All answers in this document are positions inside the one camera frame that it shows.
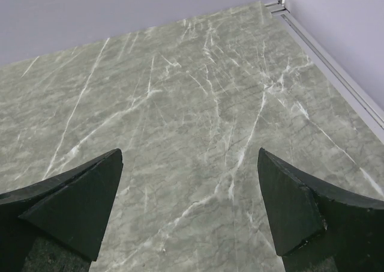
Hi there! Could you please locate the aluminium rail at wall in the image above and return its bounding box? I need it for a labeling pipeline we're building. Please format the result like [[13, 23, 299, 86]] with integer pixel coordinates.
[[265, 0, 383, 128]]

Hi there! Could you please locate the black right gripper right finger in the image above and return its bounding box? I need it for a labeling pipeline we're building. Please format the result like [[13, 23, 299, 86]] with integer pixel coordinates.
[[257, 148, 383, 271]]

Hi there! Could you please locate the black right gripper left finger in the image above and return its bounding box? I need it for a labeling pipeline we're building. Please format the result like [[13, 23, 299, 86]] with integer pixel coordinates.
[[1, 148, 123, 271]]

